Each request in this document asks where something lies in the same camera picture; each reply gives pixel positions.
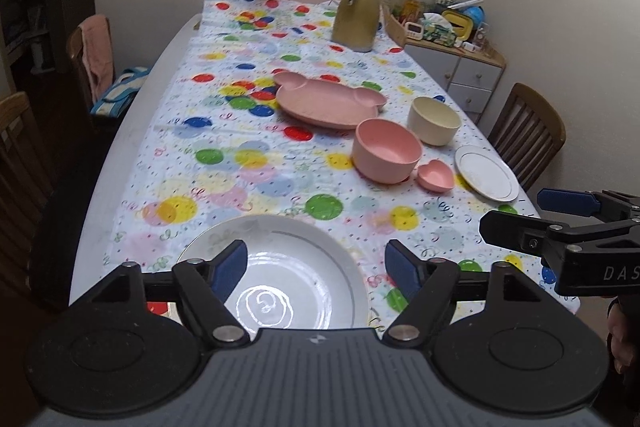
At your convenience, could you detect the balloon print tablecloth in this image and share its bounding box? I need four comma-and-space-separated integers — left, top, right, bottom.
102, 0, 581, 328

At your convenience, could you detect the blue striped bag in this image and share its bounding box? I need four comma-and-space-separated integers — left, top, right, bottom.
90, 67, 150, 116

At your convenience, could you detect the person's right hand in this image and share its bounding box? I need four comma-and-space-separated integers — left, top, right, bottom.
607, 297, 640, 375

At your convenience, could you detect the pink heart-shaped dish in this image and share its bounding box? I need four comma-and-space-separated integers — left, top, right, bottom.
416, 159, 456, 194

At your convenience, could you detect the cream bowl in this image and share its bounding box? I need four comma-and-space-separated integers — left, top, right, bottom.
406, 97, 461, 146

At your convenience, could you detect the large white plate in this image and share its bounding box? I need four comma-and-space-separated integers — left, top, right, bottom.
175, 214, 372, 330

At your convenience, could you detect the pink bear-shaped plate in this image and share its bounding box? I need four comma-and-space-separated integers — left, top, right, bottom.
272, 71, 388, 130

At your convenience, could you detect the pink bowl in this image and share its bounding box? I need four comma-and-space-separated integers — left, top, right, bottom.
351, 118, 423, 184

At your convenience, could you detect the green tissue pack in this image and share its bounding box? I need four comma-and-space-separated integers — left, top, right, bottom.
422, 14, 458, 48

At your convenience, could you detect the pink towel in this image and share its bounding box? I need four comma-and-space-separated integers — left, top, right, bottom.
80, 15, 116, 100

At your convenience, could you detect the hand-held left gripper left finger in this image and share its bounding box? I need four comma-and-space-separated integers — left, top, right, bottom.
67, 239, 249, 349

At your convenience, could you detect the dark wooden slatted chair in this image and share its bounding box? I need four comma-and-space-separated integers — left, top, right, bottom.
487, 83, 567, 192

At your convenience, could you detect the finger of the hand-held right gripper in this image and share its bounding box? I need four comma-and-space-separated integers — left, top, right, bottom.
537, 188, 640, 224
479, 210, 640, 258

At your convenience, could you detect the small white plate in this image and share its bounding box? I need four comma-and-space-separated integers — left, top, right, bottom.
454, 145, 520, 202

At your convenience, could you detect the wooden chair with towel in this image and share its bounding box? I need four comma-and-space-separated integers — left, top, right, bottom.
66, 14, 117, 108

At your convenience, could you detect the white drawer cabinet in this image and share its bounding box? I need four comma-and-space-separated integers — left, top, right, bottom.
402, 38, 507, 125

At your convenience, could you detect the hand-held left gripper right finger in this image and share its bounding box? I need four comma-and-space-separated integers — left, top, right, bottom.
382, 239, 563, 349

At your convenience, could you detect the gold thermos jug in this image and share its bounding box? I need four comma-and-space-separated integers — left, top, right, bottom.
331, 0, 385, 52

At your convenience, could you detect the yellow tissue box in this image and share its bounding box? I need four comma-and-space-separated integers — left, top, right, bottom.
442, 9, 475, 40

